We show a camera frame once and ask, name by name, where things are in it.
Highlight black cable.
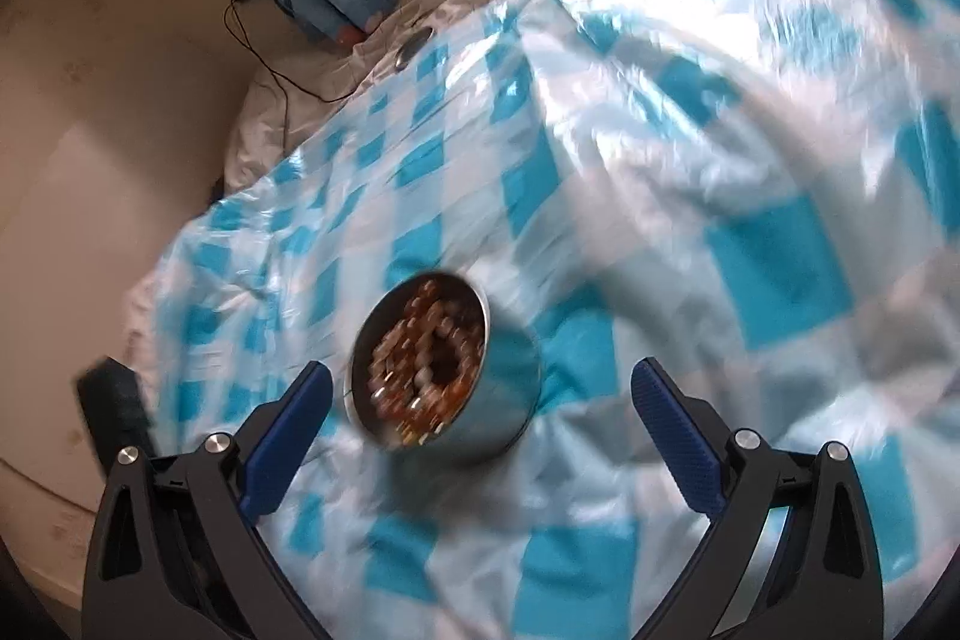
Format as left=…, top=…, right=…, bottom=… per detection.
left=223, top=0, right=355, bottom=155

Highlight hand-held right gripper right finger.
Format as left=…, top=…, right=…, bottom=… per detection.
left=630, top=357, right=887, bottom=640

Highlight round metal tin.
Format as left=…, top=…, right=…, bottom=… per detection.
left=343, top=269, right=543, bottom=467

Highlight round metal lid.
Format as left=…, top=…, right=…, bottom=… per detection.
left=394, top=26, right=437, bottom=68

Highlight blue white checkered plastic sheet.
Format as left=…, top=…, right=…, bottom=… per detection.
left=146, top=0, right=960, bottom=640

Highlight amber beaded bracelet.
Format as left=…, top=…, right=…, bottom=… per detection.
left=364, top=280, right=485, bottom=447

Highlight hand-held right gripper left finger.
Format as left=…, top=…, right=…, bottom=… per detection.
left=82, top=361, right=335, bottom=640

